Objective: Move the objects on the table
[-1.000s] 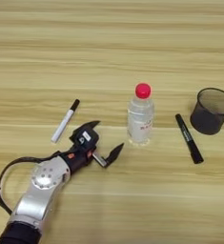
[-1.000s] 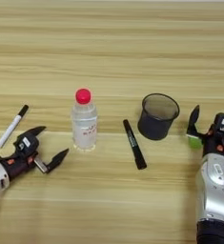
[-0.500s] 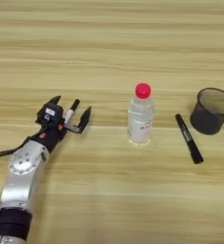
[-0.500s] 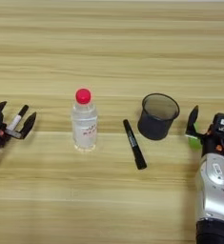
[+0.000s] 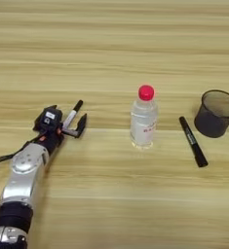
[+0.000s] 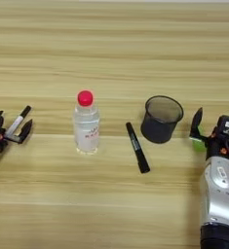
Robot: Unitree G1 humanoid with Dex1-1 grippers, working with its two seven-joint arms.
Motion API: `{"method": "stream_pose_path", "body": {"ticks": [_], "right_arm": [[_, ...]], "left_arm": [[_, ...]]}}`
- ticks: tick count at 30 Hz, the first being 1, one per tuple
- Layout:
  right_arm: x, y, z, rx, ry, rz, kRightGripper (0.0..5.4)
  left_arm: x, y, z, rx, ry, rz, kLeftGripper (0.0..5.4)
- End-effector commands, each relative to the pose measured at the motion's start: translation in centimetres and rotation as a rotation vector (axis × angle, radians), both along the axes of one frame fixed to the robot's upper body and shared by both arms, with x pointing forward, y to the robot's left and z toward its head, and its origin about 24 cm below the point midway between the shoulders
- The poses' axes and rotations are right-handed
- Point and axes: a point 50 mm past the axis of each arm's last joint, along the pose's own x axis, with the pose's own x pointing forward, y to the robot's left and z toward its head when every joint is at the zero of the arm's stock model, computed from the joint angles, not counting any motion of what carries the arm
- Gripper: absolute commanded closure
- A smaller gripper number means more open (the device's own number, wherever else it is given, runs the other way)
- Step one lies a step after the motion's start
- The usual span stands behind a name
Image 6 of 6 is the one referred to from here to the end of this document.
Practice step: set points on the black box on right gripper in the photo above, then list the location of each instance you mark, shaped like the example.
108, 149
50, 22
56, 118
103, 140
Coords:
228, 124

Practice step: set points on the green rectangular block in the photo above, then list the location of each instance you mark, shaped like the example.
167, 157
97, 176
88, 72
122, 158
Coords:
198, 145

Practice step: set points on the black marker pen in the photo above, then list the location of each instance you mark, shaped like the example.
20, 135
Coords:
137, 147

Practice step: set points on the white marker pen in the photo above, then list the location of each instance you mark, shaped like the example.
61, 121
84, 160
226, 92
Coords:
17, 122

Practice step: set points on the clear bottle with red cap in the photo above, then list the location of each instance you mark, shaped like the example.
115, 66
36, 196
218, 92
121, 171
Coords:
86, 129

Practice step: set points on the black mesh pen cup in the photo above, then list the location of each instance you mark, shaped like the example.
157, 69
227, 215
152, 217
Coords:
158, 129

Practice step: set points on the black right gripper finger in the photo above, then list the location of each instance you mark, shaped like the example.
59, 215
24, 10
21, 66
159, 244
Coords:
196, 123

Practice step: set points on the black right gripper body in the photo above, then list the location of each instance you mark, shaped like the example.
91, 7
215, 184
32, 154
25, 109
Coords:
220, 147

